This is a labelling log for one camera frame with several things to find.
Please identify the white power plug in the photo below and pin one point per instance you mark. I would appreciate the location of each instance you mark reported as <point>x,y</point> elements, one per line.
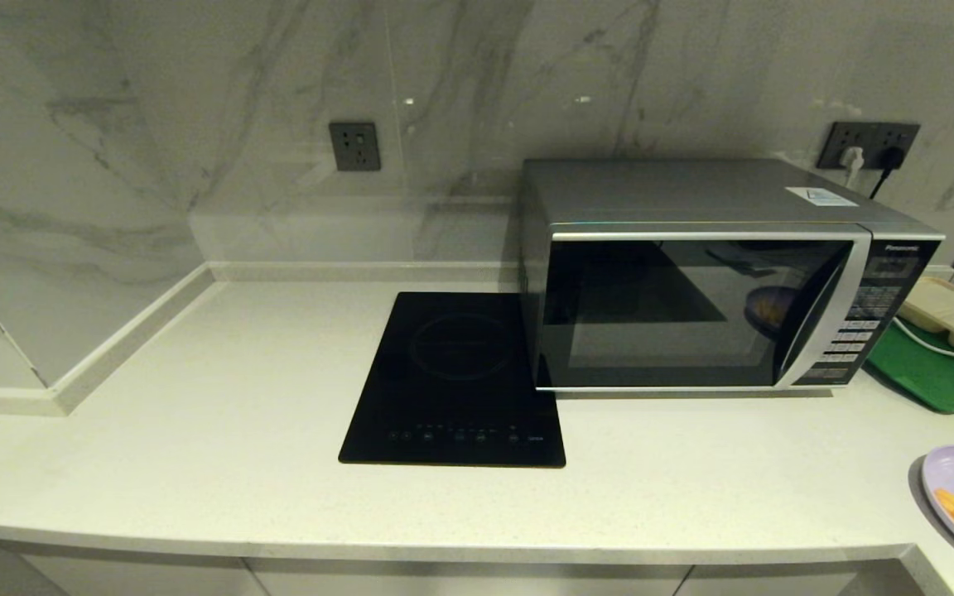
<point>852,158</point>

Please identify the silver microwave oven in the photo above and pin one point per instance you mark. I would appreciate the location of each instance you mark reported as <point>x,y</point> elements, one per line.
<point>692,192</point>

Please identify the grey single wall socket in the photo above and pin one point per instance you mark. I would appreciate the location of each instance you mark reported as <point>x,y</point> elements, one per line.
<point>354,147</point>

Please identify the white label sticker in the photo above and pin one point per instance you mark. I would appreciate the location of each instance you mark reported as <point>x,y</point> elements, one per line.
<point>821,197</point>

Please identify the black glass microwave door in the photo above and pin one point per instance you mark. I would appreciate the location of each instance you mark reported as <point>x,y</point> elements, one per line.
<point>676,314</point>

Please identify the black induction cooktop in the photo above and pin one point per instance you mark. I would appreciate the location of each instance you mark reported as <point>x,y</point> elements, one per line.
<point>452,381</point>

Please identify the green cutting board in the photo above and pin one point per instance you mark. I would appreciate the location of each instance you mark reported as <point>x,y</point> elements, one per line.
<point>932,381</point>

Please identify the black power plug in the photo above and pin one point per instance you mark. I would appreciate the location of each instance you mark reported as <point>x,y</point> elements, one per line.
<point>893,158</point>

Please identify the grey double wall socket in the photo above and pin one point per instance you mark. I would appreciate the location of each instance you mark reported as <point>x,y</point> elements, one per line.
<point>831,136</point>

